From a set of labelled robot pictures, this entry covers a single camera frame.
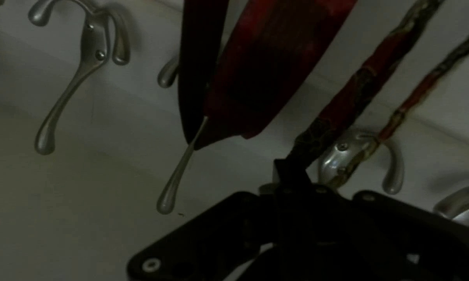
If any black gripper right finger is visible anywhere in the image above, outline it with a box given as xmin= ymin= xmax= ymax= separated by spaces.
xmin=309 ymin=186 xmax=469 ymax=281

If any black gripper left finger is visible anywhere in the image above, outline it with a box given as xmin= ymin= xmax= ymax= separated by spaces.
xmin=125 ymin=158 xmax=317 ymax=281

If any brown patterned bag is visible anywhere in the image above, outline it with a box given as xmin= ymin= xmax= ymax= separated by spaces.
xmin=286 ymin=0 xmax=469 ymax=189

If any silver triple coat hook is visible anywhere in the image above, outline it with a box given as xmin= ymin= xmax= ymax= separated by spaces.
xmin=432 ymin=181 xmax=469 ymax=231
xmin=155 ymin=52 xmax=210 ymax=216
xmin=26 ymin=0 xmax=132 ymax=156
xmin=316 ymin=128 xmax=404 ymax=197

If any red bag with dark strap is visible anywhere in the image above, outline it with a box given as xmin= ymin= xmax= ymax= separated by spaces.
xmin=175 ymin=0 xmax=359 ymax=153

